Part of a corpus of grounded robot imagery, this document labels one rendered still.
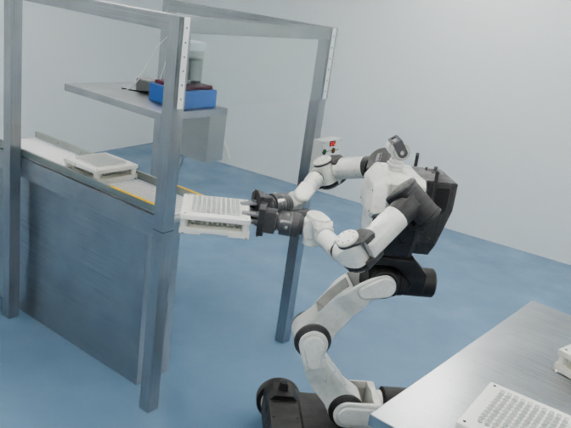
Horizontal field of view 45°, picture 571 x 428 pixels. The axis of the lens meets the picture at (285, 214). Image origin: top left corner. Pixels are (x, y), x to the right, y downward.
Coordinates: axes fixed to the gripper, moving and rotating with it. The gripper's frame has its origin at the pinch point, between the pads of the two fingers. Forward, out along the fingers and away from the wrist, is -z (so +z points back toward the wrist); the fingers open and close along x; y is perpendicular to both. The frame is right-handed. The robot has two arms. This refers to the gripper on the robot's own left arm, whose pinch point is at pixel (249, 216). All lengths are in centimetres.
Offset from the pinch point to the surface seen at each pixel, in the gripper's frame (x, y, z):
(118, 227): 33, 56, -61
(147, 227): 25, 39, -45
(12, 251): 69, 89, -124
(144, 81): -31, 66, -58
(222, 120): -22, 57, -21
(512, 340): 16, -31, 91
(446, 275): 101, 242, 136
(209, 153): -8, 52, -24
